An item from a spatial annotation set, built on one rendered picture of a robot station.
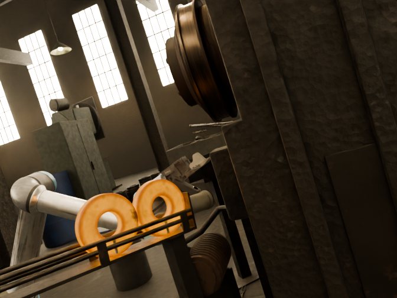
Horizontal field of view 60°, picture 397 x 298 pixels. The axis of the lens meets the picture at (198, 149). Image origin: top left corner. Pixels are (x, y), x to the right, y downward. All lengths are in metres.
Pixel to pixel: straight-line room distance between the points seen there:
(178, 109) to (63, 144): 7.49
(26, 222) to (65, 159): 3.20
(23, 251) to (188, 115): 10.37
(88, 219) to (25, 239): 0.85
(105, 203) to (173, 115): 11.09
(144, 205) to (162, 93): 11.17
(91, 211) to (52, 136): 4.05
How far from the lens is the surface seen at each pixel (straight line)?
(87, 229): 0.88
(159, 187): 0.97
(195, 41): 1.18
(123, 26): 8.87
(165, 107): 12.02
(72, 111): 9.12
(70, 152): 4.79
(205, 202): 1.05
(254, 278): 2.04
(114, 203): 0.90
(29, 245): 1.72
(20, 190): 1.49
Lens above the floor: 0.89
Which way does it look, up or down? 3 degrees down
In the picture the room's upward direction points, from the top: 18 degrees counter-clockwise
